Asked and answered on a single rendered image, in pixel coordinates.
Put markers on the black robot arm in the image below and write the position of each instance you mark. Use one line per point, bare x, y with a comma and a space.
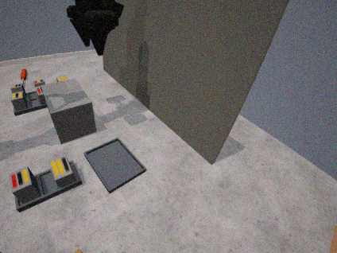
112, 5

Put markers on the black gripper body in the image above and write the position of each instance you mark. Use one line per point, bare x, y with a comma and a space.
93, 14

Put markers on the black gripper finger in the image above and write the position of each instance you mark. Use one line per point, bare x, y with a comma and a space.
98, 37
80, 25

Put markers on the orange lever handle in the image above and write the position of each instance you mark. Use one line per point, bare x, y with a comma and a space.
23, 75

